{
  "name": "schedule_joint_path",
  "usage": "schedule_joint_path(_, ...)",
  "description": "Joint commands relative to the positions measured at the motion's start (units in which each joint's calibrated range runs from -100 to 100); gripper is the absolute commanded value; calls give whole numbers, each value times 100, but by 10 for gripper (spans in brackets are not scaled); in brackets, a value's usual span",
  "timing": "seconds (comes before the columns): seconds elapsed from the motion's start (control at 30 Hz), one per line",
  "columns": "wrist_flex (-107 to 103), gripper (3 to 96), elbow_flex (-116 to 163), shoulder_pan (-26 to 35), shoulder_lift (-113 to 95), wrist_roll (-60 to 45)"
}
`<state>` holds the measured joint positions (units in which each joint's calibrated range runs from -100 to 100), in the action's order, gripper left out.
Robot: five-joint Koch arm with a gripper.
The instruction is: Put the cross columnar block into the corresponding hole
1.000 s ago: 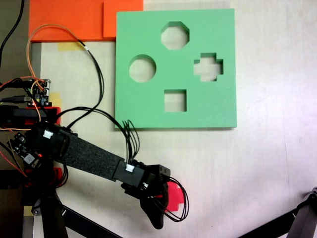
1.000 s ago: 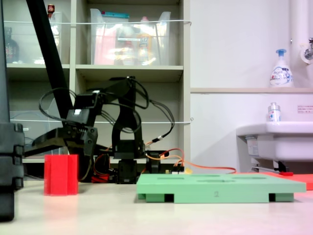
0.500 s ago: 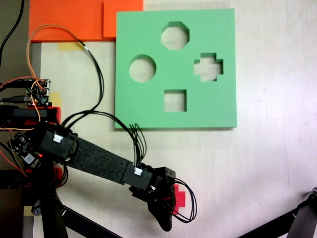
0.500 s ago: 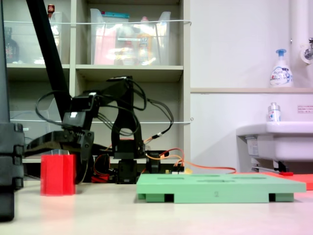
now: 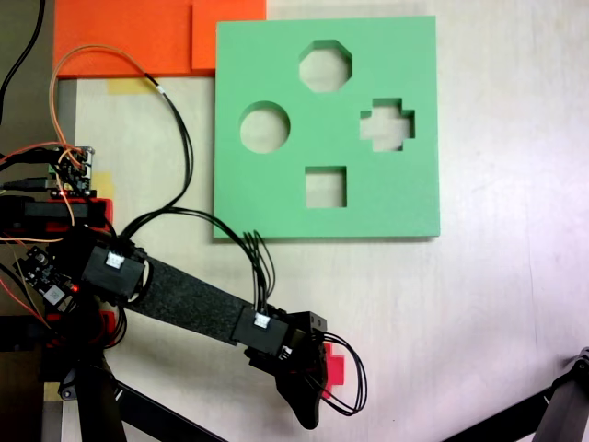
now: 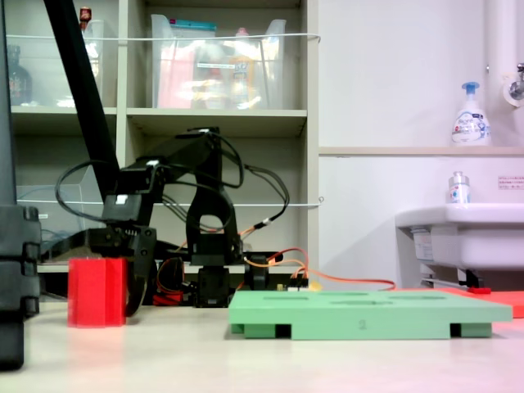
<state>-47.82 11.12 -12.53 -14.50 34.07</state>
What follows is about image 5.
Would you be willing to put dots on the red cross columnar block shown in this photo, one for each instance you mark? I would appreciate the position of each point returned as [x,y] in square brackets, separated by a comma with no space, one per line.
[337,368]

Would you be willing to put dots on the orange flat block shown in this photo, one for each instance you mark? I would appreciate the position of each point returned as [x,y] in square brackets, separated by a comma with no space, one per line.
[115,37]

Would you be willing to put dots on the green shape sorter board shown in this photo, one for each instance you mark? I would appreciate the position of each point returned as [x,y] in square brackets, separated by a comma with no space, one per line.
[345,216]

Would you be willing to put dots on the thin black tripod brace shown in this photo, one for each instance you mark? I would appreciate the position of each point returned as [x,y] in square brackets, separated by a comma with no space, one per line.
[161,419]
[506,421]

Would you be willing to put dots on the red black table clamp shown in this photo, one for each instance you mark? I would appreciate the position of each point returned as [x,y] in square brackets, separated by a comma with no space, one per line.
[108,212]
[109,322]

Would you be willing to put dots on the black tripod leg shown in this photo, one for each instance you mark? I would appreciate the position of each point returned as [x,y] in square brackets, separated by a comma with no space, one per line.
[99,414]
[566,410]

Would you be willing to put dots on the yellow masking tape piece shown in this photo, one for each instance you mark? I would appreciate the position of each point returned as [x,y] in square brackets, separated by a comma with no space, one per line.
[106,182]
[124,86]

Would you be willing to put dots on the black circuit board with chips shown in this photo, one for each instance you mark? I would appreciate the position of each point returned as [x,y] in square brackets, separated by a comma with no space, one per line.
[41,271]

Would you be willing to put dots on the small circuit board green terminal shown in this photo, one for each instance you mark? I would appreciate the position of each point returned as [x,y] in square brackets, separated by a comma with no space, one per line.
[73,175]

